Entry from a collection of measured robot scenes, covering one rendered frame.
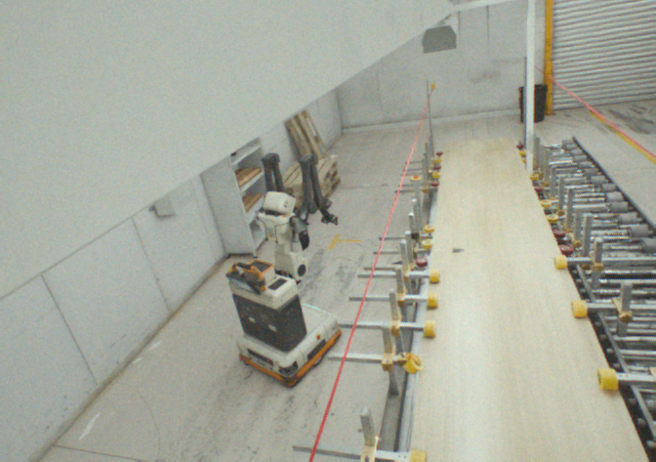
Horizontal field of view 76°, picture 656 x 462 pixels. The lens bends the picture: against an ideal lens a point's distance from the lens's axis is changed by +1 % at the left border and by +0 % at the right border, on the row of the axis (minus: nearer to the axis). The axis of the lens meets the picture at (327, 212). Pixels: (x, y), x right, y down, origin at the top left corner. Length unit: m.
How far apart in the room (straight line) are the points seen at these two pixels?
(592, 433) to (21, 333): 3.45
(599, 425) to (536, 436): 0.24
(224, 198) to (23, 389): 2.70
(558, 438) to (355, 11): 1.90
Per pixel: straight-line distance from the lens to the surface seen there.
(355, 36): 0.16
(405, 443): 2.28
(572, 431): 2.02
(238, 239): 5.43
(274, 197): 3.25
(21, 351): 3.80
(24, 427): 3.95
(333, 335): 3.67
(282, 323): 3.20
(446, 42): 1.65
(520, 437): 1.97
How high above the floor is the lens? 2.43
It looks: 23 degrees down
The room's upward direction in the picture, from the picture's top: 11 degrees counter-clockwise
